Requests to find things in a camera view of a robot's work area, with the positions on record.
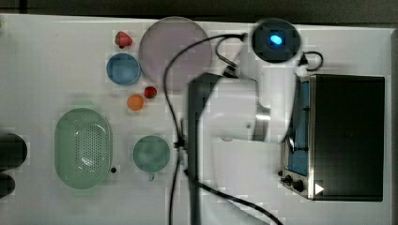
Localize small red strawberry toy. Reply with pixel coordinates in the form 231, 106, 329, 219
144, 86, 157, 99

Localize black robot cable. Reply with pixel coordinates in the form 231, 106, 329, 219
162, 32, 284, 225

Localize blue bowl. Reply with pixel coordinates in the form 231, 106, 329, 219
106, 53, 141, 85

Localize orange toy fruit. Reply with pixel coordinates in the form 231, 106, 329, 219
127, 94, 145, 112

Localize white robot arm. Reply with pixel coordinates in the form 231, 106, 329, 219
187, 18, 301, 225

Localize green metal cup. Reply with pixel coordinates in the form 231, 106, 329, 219
131, 135, 170, 182

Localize green oval strainer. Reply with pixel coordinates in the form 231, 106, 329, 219
54, 101, 114, 193

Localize large red strawberry toy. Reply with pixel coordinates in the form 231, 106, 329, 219
115, 31, 132, 49

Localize black utensil holder cup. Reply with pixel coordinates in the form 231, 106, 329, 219
0, 134, 27, 172

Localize black toaster oven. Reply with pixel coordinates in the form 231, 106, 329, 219
278, 74, 385, 202

